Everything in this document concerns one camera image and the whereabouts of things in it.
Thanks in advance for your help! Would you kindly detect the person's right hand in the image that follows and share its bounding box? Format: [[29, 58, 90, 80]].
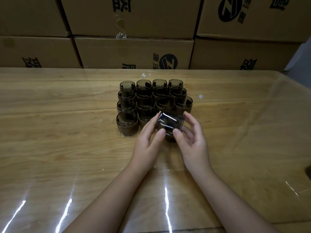
[[172, 111, 214, 180]]

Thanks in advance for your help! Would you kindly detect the person's left hand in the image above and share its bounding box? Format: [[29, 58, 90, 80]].
[[130, 111, 166, 177]]

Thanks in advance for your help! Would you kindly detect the person's left forearm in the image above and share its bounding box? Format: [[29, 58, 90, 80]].
[[63, 167, 149, 233]]

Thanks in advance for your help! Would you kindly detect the person's right forearm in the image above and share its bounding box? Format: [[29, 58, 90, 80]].
[[194, 168, 280, 233]]

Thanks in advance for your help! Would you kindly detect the stack of brown cardboard boxes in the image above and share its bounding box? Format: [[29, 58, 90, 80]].
[[0, 0, 311, 72]]

